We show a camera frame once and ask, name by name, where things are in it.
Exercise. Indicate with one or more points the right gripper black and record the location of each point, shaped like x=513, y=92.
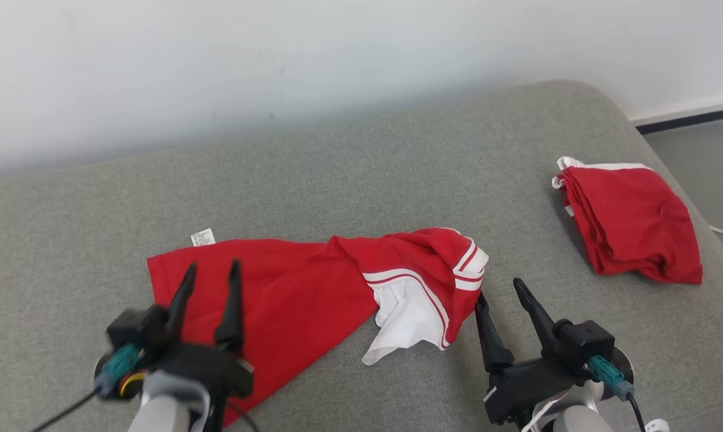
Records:
x=523, y=387

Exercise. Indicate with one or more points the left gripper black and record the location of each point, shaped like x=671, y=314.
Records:
x=211, y=366

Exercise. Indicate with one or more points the red white-sleeved t-shirt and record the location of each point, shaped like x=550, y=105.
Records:
x=301, y=300

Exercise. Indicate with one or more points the red white-trimmed shorts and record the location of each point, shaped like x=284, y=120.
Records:
x=631, y=222

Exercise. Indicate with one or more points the grey fabric sofa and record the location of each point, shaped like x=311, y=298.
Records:
x=337, y=180

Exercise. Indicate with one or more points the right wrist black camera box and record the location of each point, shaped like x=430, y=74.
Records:
x=586, y=345

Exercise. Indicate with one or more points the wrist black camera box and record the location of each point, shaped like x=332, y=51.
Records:
x=136, y=330
x=586, y=345

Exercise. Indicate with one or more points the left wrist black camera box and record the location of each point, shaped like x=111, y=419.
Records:
x=136, y=330

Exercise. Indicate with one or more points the white wall baseboard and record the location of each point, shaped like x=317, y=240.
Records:
x=685, y=113

